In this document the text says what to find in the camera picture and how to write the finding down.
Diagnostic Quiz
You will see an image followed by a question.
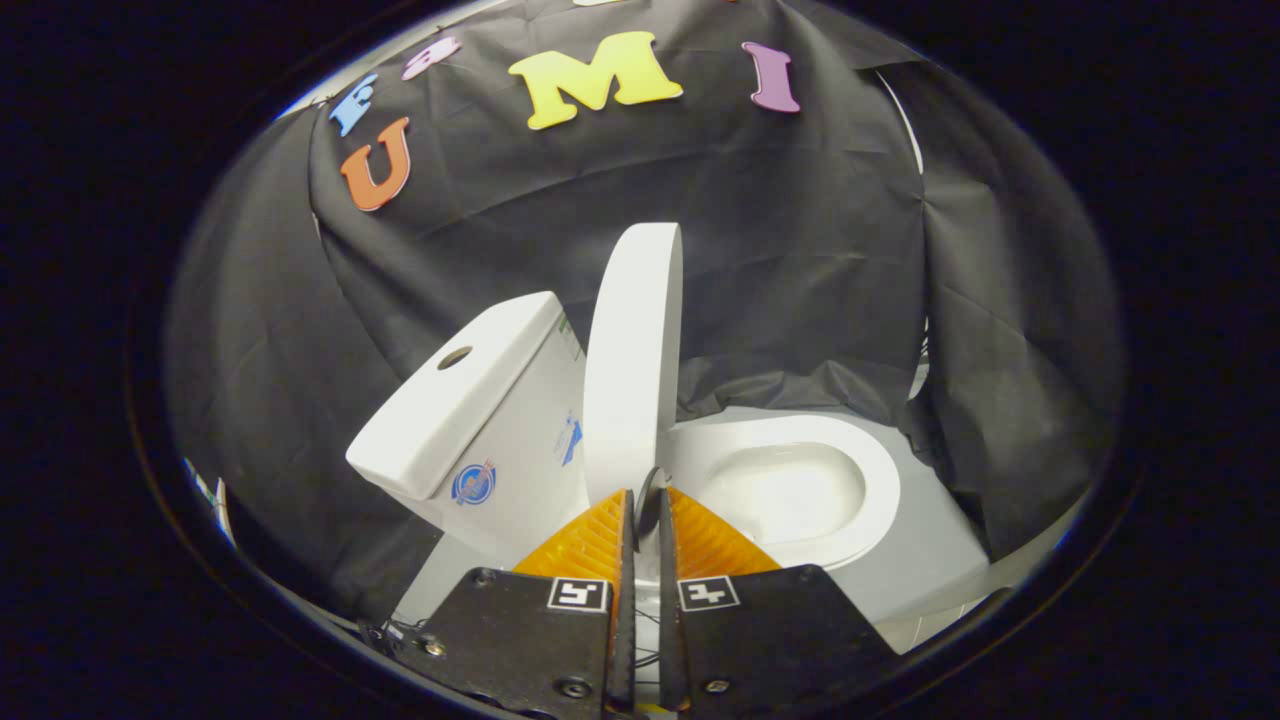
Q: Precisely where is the white toilet lid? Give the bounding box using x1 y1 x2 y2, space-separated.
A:
583 222 685 511

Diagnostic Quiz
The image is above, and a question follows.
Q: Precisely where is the black backdrop cloth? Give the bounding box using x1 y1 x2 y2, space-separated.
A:
165 0 1131 601

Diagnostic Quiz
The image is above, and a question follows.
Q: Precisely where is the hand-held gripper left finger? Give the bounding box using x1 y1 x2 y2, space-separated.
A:
385 488 638 716

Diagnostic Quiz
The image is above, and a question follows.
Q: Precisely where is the white tank cover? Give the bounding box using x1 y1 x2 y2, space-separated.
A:
346 291 567 502

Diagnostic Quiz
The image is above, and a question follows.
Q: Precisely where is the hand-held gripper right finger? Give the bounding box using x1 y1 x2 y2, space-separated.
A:
657 487 901 716

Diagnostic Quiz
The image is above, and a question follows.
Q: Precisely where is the white toilet tank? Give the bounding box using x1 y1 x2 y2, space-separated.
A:
415 312 593 569

